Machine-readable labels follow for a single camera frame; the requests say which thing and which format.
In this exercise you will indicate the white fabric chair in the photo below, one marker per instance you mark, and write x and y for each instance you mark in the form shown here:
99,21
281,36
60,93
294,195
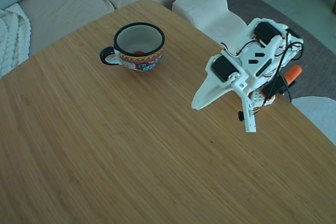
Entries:
207,11
320,116

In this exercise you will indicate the grey rug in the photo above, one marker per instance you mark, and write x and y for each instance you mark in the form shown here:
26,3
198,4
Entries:
262,6

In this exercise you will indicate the beige sofa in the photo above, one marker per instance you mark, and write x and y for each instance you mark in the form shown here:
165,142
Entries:
78,3

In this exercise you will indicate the patterned enamel cup black rim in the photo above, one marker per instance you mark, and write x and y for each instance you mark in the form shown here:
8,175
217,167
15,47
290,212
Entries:
141,61

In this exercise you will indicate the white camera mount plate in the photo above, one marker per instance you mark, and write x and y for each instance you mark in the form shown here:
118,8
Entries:
248,119

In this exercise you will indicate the orange and black clamp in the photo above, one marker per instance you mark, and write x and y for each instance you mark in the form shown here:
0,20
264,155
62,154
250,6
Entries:
294,73

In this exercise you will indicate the white knitted blanket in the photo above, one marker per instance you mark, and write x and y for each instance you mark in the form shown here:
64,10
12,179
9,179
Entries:
13,37

